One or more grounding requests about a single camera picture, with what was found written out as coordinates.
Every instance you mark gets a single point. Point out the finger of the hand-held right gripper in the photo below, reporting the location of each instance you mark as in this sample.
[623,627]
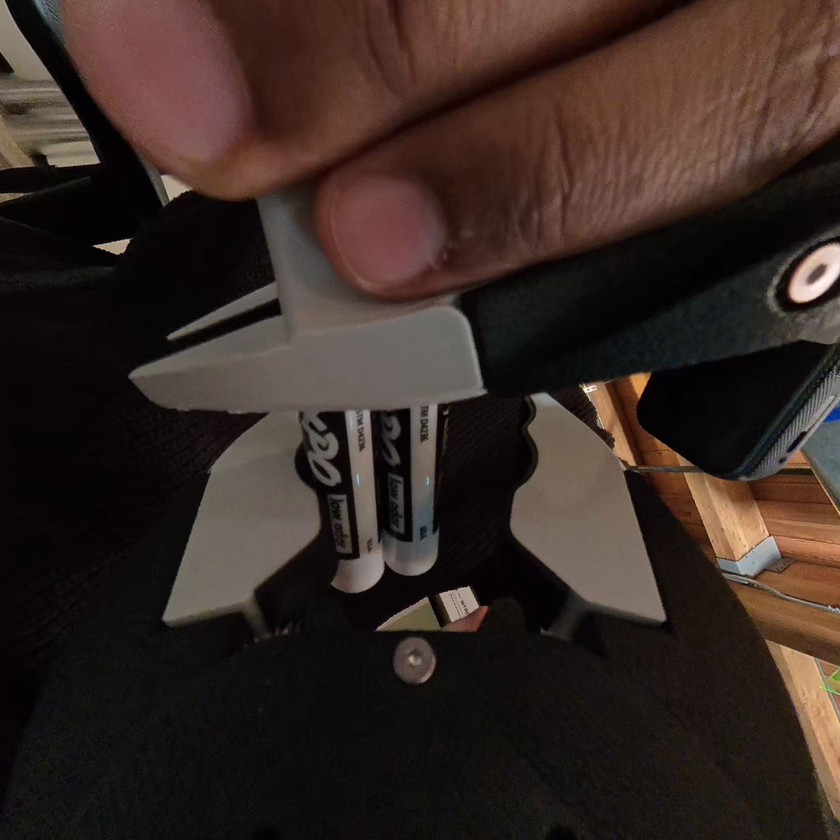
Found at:
[361,354]
[262,300]

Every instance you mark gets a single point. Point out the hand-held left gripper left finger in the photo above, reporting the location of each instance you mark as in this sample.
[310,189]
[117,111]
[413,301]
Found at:
[249,525]

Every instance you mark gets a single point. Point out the person's black clothing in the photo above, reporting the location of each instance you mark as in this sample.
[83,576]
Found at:
[85,426]

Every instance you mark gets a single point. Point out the person's right hand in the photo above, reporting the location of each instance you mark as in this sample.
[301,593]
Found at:
[525,131]

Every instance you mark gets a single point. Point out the black dry erase marker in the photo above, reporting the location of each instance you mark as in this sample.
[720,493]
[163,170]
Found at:
[413,544]
[358,558]

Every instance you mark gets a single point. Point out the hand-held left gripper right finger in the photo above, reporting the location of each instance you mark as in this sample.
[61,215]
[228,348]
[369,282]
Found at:
[584,518]

